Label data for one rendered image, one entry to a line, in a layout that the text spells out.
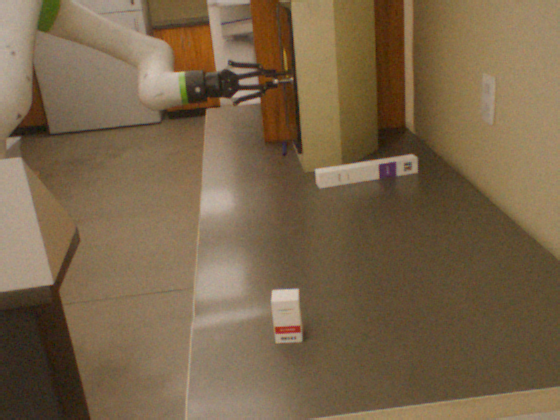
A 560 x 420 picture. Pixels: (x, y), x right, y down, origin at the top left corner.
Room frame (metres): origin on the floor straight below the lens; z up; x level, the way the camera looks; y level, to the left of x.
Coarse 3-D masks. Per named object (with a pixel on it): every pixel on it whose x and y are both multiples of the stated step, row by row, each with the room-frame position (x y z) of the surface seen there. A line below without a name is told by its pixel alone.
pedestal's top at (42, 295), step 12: (72, 240) 1.42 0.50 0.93; (72, 252) 1.40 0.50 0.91; (60, 276) 1.26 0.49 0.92; (36, 288) 1.18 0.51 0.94; (48, 288) 1.18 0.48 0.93; (0, 300) 1.17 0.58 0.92; (12, 300) 1.17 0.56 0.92; (24, 300) 1.17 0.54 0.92; (36, 300) 1.18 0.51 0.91; (48, 300) 1.18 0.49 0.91
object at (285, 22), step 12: (288, 12) 1.75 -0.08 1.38; (288, 24) 1.75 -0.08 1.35; (288, 36) 1.77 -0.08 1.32; (288, 48) 1.80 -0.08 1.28; (288, 60) 1.83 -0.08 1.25; (288, 84) 1.89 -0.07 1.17; (288, 96) 1.93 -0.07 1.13; (288, 108) 1.97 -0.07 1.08; (288, 120) 2.00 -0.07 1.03; (300, 144) 1.75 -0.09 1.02
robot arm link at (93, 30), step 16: (64, 0) 1.78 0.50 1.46; (64, 16) 1.76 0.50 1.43; (80, 16) 1.79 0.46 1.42; (96, 16) 1.83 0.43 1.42; (48, 32) 1.76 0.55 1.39; (64, 32) 1.77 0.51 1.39; (80, 32) 1.78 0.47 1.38; (96, 32) 1.80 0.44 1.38; (112, 32) 1.83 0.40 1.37; (128, 32) 1.86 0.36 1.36; (96, 48) 1.83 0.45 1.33; (112, 48) 1.83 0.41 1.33; (128, 48) 1.84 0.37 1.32; (144, 48) 1.87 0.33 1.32; (160, 48) 1.89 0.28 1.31
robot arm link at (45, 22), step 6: (48, 0) 1.74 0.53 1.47; (54, 0) 1.75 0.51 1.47; (60, 0) 1.77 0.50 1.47; (42, 6) 1.73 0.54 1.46; (48, 6) 1.74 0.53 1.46; (54, 6) 1.75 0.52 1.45; (42, 12) 1.73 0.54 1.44; (48, 12) 1.74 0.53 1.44; (54, 12) 1.75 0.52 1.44; (42, 18) 1.73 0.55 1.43; (48, 18) 1.74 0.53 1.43; (54, 18) 1.75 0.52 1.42; (42, 24) 1.74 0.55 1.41; (48, 24) 1.75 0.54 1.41; (42, 30) 1.76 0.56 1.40; (48, 30) 1.76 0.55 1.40
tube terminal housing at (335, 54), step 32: (320, 0) 1.74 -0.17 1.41; (352, 0) 1.81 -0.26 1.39; (320, 32) 1.74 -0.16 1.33; (352, 32) 1.81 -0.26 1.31; (320, 64) 1.74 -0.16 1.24; (352, 64) 1.80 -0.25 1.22; (320, 96) 1.74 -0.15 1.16; (352, 96) 1.79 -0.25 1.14; (320, 128) 1.74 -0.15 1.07; (352, 128) 1.79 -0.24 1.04; (320, 160) 1.74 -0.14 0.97; (352, 160) 1.78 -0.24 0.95
